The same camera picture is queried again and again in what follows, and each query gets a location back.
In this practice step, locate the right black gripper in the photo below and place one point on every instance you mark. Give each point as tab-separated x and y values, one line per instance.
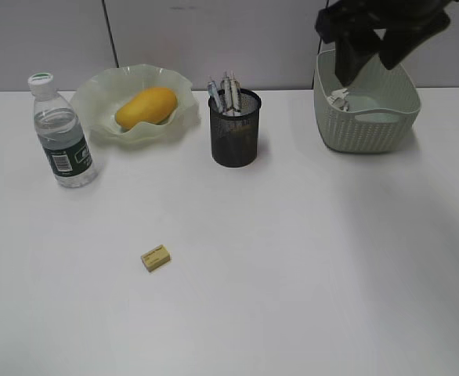
408	25

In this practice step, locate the white waste paper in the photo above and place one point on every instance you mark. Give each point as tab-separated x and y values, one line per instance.
337	99

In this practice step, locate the beige grip pen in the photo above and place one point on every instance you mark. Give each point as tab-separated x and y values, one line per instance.
236	95

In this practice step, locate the blue grey pen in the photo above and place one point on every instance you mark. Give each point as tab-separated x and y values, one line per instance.
214	94

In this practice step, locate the yellow mango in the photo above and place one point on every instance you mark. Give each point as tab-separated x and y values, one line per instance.
152	105

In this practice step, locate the yellow eraser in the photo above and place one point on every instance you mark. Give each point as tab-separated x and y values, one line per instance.
155	258

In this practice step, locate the clear water bottle green label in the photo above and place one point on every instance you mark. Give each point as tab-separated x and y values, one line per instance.
60	133

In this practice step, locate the pale green woven basket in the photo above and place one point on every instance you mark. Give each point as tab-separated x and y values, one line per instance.
383	105

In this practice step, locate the black mesh pen holder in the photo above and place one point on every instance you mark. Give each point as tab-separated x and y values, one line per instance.
234	140

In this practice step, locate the pale green wavy plate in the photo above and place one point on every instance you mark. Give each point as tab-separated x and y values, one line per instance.
97	101

